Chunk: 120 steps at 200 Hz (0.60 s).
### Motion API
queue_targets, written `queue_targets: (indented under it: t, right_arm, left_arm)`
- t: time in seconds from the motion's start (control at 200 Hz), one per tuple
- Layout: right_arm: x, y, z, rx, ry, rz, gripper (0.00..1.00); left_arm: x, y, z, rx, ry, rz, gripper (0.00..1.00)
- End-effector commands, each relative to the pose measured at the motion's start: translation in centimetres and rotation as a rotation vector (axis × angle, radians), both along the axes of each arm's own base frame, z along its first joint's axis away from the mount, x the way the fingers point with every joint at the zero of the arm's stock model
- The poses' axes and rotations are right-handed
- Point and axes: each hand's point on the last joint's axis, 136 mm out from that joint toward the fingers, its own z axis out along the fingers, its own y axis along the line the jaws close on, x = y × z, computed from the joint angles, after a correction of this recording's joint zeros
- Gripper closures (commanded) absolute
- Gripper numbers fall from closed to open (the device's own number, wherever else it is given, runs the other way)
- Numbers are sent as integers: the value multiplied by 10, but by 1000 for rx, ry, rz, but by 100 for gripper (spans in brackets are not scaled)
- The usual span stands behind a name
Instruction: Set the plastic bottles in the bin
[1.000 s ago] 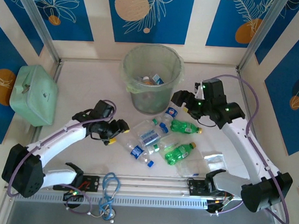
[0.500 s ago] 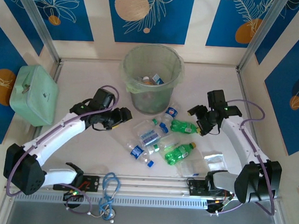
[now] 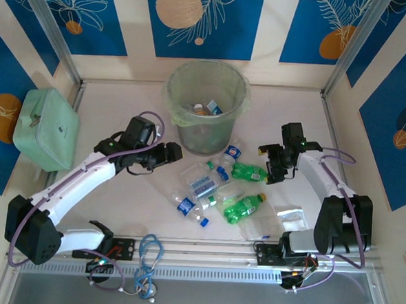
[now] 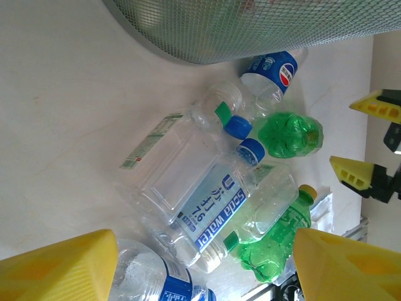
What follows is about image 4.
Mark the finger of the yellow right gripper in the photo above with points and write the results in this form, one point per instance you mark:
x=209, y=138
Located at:
x=354, y=172
x=379, y=105

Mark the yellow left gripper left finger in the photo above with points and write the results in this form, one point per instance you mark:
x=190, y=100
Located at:
x=59, y=269

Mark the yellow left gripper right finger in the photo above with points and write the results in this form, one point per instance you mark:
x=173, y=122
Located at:
x=347, y=269

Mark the green plastic bottle yellow cap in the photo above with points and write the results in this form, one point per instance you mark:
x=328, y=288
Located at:
x=288, y=135
x=266, y=260

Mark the clear square bottle green label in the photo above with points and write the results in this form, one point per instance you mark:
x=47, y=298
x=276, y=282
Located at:
x=272, y=203
x=175, y=163

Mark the clear bottle Pepsi-logo blue label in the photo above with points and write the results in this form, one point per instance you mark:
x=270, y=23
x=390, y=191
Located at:
x=272, y=69

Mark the grey metal mesh bin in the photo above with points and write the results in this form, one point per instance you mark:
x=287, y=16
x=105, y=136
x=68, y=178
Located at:
x=250, y=25

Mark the clear zip plastic bag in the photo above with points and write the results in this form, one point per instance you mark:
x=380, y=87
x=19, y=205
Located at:
x=322, y=207

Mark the clear water bottle blue label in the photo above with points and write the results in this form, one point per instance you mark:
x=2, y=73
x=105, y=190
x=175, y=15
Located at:
x=147, y=272

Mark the square soda water bottle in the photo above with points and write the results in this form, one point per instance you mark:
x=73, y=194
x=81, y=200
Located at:
x=213, y=213

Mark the aluminium frame rail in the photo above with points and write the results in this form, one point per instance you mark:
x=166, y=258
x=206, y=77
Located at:
x=357, y=229

